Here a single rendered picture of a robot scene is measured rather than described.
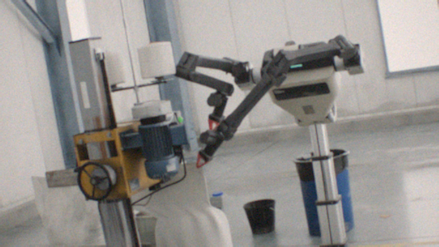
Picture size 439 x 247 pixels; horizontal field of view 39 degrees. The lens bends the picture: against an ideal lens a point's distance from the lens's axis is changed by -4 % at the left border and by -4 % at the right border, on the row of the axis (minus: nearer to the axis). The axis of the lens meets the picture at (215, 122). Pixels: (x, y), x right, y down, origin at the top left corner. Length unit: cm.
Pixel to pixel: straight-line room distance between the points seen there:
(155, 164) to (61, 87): 639
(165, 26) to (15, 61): 399
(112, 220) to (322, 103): 126
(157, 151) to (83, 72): 49
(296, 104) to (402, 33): 756
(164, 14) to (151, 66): 893
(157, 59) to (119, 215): 73
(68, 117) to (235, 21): 389
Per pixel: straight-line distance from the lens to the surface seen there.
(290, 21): 1128
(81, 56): 292
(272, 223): 574
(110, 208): 297
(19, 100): 861
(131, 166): 296
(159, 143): 286
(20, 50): 880
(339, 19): 1108
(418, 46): 1090
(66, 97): 915
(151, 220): 379
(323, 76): 330
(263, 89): 299
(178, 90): 1184
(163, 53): 297
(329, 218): 365
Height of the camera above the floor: 155
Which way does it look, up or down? 5 degrees down
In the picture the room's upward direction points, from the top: 10 degrees counter-clockwise
